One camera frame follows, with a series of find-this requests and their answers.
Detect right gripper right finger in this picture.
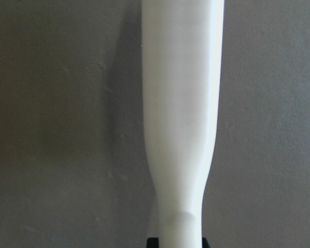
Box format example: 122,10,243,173
201,237,210,248

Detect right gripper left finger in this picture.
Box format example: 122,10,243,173
146,237,159,248

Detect white brush black bristles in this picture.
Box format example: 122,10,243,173
142,1,224,247

